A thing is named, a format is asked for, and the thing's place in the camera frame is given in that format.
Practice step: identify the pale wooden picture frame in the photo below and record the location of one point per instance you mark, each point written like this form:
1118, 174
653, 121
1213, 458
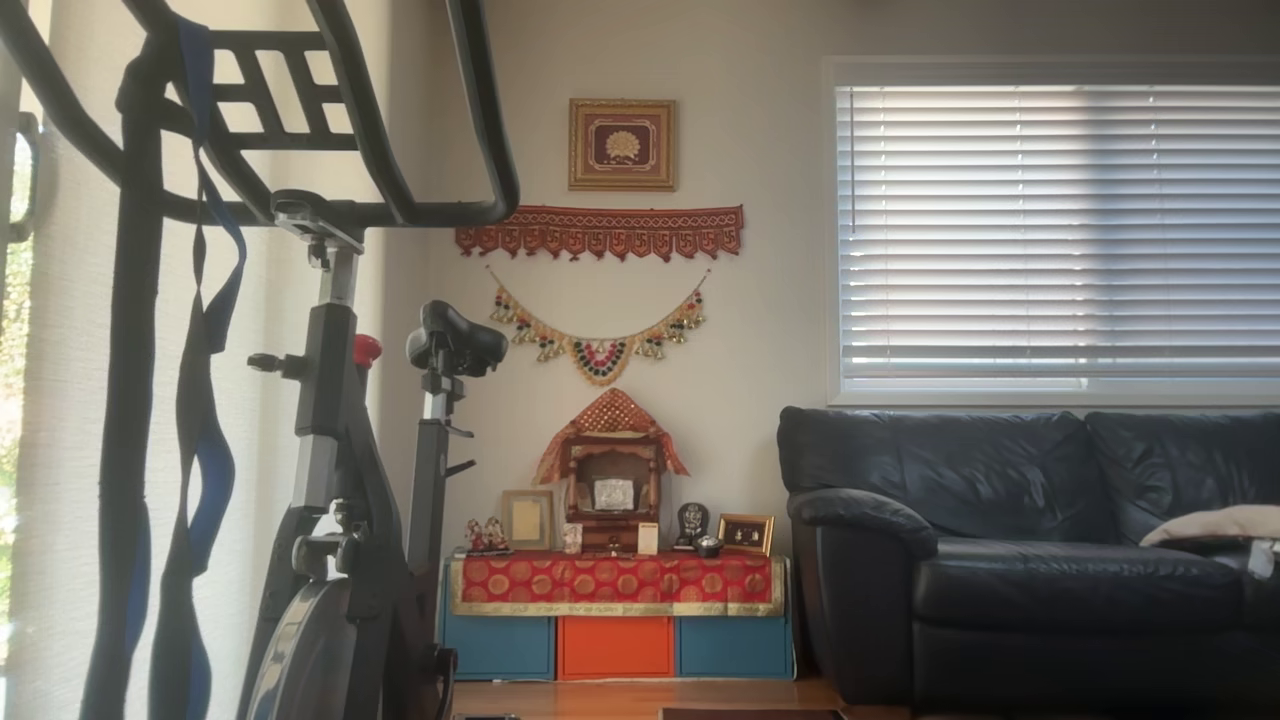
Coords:
527, 520

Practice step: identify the black exercise bike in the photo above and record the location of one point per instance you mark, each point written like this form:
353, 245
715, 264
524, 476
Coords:
330, 400

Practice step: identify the white horizontal window blind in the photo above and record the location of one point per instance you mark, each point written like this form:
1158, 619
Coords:
1050, 230

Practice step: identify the blue storage cube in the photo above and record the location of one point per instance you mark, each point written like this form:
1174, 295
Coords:
497, 647
733, 646

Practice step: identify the pale window curtain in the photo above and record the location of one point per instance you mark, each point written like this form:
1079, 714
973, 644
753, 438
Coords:
60, 400

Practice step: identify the beige cushion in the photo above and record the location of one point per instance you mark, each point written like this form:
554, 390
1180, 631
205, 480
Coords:
1220, 523

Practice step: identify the small white photo card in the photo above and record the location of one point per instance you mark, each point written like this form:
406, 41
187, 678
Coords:
572, 539

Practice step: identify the small deity figurine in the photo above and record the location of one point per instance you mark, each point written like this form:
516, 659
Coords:
473, 537
497, 536

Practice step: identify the wooden shrine with red canopy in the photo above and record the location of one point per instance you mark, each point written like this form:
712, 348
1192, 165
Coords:
612, 470

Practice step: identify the small cream card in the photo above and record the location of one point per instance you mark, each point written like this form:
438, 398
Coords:
648, 538

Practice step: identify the beaded garland wall hanging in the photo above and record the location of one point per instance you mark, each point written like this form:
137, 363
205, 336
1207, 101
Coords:
598, 360

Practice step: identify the dark idol statue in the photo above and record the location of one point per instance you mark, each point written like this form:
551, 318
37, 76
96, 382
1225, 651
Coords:
692, 520

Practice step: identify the red embroidered wall hanging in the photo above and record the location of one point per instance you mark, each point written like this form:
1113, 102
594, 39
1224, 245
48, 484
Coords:
600, 225

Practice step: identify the orange storage cube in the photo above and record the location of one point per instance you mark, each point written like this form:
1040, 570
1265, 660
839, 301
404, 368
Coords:
615, 647

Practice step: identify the small dark bowl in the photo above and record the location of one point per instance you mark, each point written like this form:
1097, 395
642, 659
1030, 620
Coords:
707, 546

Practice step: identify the small grey cloth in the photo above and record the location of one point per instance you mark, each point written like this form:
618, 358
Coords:
1262, 558

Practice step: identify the red gold patterned cloth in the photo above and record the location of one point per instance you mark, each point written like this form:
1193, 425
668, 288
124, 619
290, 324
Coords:
610, 582

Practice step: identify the gold photo frame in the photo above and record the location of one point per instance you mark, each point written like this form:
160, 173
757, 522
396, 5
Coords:
745, 535

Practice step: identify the gold framed wall picture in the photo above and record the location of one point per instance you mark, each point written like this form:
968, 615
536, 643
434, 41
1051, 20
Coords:
622, 145

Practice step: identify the black leather sofa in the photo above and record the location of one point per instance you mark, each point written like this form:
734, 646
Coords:
1000, 580

